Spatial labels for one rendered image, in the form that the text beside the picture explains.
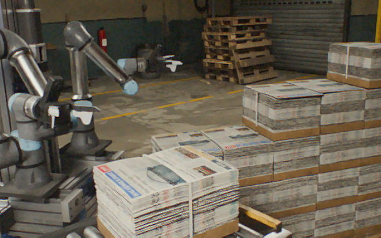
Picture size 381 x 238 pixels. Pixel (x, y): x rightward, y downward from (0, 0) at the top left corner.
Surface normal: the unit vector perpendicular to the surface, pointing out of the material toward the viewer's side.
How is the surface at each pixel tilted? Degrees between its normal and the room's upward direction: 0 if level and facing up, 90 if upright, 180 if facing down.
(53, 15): 90
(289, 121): 90
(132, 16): 90
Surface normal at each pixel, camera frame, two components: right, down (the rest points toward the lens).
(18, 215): -0.21, 0.26
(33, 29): 0.55, 0.21
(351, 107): 0.32, 0.25
